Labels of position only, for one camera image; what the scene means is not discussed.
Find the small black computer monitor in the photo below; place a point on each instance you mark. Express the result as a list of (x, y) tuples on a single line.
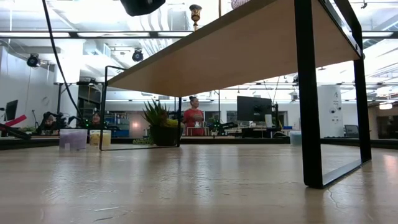
[(12, 110)]

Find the pink ribbed glass candle holder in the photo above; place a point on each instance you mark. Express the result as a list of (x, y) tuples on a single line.
[(239, 3)]

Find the black ceiling spotlight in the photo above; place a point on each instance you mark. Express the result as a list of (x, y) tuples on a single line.
[(137, 56), (33, 60)]

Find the potted succulent plant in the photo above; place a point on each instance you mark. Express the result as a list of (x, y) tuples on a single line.
[(163, 133)]

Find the blue candle glass jar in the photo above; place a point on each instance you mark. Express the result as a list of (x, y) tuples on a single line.
[(294, 139)]

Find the black rig post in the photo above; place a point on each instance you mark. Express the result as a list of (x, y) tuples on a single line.
[(59, 102)]

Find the round wall clock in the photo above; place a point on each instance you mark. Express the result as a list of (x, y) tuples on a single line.
[(45, 101)]

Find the white round pillar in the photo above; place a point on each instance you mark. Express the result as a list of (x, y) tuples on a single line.
[(331, 112)]

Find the yellow candle glass jar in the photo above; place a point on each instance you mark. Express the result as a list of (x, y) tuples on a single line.
[(99, 139)]

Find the clear plastic container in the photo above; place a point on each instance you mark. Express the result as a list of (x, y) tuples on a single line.
[(73, 140)]

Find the black angled bar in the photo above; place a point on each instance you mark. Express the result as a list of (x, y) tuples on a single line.
[(14, 132)]

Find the dark shelving unit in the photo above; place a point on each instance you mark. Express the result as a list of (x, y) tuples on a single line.
[(88, 99)]

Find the wooden shelf riser black frame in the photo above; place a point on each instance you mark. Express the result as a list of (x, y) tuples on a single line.
[(248, 56)]

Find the small green plant sprig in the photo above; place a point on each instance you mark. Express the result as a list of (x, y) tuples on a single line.
[(143, 142)]

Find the blue storage bin rack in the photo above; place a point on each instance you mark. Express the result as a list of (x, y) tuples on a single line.
[(121, 133)]

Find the grey office chair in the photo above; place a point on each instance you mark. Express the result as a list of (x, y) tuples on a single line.
[(352, 131)]

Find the person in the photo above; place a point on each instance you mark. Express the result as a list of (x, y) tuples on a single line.
[(193, 118), (96, 119)]

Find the red bar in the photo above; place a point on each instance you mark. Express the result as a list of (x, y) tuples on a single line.
[(15, 120)]

